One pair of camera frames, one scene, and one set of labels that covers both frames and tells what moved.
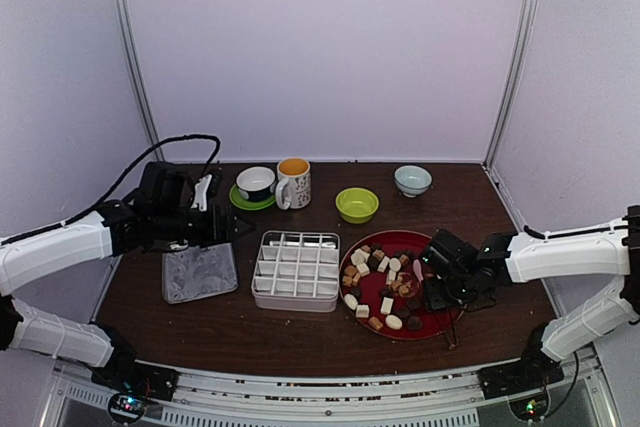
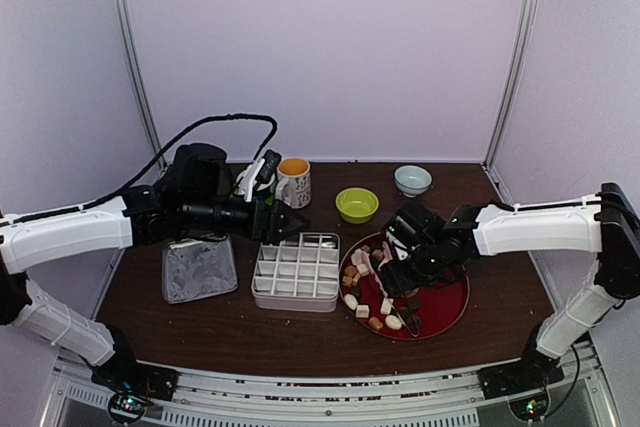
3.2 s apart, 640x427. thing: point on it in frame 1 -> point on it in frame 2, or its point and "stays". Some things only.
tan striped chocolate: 375,323 stays
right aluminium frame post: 519,54 stays
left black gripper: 227,233 -> 269,233
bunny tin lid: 196,273 stays
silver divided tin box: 297,271 stays
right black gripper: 433,298 -> 398,283
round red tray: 381,288 stays
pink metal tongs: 419,273 -> 382,289
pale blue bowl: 412,181 stays
